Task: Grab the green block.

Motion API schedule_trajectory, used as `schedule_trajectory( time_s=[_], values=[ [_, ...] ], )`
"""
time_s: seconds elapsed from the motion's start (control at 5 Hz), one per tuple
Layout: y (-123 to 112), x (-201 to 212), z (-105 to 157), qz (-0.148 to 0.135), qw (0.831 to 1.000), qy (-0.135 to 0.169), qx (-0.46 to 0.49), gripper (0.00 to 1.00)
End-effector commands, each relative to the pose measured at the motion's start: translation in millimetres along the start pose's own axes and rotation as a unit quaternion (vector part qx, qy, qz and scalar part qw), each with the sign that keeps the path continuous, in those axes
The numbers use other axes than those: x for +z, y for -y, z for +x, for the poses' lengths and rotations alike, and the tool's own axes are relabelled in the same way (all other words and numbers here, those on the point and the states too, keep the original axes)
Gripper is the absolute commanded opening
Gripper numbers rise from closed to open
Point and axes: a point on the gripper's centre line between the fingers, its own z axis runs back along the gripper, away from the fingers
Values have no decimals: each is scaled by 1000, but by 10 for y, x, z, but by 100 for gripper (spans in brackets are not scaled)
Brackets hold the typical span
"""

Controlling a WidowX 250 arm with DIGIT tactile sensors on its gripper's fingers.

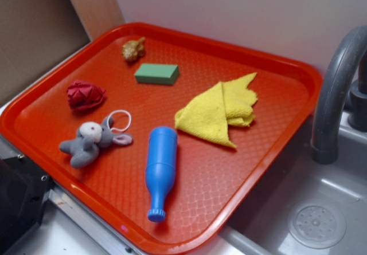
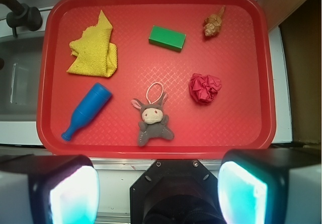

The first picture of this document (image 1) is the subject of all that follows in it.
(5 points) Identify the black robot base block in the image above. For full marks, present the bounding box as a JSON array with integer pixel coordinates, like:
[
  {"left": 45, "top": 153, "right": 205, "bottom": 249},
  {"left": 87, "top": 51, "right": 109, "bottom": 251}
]
[{"left": 1, "top": 155, "right": 52, "bottom": 254}]

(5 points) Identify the green rectangular block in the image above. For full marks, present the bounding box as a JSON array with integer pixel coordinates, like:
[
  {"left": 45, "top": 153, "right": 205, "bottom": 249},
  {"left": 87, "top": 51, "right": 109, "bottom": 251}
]
[{"left": 134, "top": 63, "right": 180, "bottom": 85}]

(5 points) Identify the red plastic tray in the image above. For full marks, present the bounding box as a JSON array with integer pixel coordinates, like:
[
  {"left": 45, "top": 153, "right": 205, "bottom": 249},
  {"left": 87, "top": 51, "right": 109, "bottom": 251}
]
[{"left": 1, "top": 23, "right": 322, "bottom": 254}]

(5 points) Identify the blue plastic toy bottle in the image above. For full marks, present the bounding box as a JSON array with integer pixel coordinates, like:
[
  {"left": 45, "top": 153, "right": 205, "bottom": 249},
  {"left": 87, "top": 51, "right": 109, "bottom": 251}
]
[{"left": 145, "top": 127, "right": 178, "bottom": 223}]

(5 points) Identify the yellow folded cloth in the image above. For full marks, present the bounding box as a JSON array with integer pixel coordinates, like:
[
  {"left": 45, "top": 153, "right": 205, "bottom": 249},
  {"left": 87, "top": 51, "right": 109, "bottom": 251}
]
[{"left": 174, "top": 72, "right": 257, "bottom": 148}]

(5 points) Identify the tan toy fried chicken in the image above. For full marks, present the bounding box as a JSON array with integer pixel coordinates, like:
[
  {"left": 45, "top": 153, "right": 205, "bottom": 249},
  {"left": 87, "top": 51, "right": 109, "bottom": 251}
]
[{"left": 122, "top": 37, "right": 146, "bottom": 62}]

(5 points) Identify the grey plush mouse toy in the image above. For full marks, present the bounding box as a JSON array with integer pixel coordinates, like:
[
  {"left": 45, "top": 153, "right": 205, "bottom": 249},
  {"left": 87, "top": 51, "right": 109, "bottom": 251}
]
[{"left": 59, "top": 109, "right": 133, "bottom": 169}]

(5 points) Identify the red crumpled paper flower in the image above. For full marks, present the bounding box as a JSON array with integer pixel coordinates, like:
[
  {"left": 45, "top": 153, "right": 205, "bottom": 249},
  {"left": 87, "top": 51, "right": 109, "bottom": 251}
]
[{"left": 67, "top": 80, "right": 106, "bottom": 111}]

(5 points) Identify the grey toy sink faucet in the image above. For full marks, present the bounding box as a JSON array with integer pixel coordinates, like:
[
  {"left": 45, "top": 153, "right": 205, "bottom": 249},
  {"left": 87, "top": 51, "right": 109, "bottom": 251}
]
[{"left": 311, "top": 25, "right": 366, "bottom": 164}]

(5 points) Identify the grey toy sink basin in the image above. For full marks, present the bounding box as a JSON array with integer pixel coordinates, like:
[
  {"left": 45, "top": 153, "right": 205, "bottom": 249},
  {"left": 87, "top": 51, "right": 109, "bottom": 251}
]
[{"left": 220, "top": 113, "right": 366, "bottom": 254}]

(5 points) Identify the brown cardboard panel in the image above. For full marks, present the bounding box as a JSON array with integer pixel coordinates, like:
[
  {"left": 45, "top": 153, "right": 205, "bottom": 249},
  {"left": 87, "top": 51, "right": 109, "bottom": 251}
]
[{"left": 1, "top": 0, "right": 124, "bottom": 105}]

